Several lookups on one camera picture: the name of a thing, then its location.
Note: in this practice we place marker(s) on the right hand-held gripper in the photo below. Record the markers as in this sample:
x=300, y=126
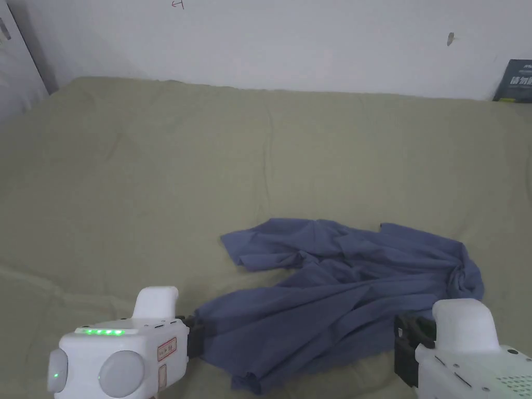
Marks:
x=469, y=357

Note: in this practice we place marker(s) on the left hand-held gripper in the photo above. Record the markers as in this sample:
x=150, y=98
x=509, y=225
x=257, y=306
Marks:
x=124, y=357

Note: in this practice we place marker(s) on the dark blue shirt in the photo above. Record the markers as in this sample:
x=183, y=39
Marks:
x=332, y=299

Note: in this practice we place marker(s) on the bed with pale green sheet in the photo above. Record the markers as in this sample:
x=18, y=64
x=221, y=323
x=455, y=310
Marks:
x=174, y=174

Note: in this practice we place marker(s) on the dark printed box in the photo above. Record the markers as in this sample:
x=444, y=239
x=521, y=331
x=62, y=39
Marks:
x=515, y=81

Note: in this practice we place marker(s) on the white door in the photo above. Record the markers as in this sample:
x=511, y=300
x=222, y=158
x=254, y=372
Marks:
x=20, y=62

